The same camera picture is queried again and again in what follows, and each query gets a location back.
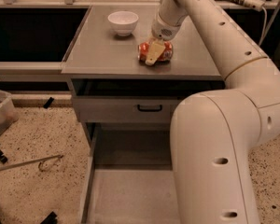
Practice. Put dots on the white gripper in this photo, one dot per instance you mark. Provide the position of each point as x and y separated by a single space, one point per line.
162 29

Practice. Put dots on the crushed orange soda can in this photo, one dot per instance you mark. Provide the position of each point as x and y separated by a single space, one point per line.
165 57

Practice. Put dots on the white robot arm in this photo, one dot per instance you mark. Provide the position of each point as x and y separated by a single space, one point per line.
212 132

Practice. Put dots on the grey metal drawer cabinet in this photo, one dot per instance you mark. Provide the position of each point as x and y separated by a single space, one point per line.
104 64

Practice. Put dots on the open grey middle drawer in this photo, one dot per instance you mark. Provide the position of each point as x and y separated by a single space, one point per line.
129 178

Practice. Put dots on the white ceramic bowl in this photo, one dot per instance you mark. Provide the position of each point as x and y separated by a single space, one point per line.
123 23

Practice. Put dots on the black block near baseboard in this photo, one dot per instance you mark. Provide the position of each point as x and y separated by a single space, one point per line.
48 103

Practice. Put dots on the metal rod with hook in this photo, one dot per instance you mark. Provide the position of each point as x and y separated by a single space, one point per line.
16 165

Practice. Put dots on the clear plastic storage bin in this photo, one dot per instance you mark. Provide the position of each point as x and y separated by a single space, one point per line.
8 114

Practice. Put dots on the black object bottom floor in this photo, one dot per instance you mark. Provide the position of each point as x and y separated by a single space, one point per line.
50 219

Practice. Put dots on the closed top drawer black handle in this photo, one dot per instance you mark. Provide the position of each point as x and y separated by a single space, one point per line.
124 110

